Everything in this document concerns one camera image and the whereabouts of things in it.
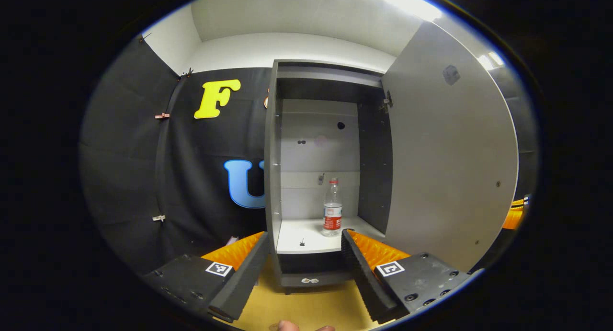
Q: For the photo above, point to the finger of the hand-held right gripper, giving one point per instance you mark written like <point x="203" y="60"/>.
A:
<point x="513" y="216"/>

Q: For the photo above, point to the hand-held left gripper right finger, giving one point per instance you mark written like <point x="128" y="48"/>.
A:
<point x="361" y="273"/>

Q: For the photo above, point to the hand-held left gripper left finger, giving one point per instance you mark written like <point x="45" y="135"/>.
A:
<point x="246" y="268"/>

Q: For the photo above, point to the clear plastic bottle red label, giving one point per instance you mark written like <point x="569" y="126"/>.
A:
<point x="332" y="221"/>

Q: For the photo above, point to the beige cabinet door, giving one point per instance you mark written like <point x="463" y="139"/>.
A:
<point x="450" y="154"/>

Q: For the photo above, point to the dark grey cabinet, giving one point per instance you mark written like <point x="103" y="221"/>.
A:
<point x="273" y="177"/>

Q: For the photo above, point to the beige book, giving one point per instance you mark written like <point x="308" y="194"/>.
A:
<point x="232" y="240"/>

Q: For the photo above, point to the small ceiling light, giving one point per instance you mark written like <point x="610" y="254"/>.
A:
<point x="492" y="60"/>

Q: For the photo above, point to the red clip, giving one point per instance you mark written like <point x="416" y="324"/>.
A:
<point x="162" y="116"/>

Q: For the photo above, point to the black clip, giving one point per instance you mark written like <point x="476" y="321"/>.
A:
<point x="187" y="73"/>

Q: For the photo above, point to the long ceiling light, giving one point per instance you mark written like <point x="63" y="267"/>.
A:
<point x="402" y="0"/>

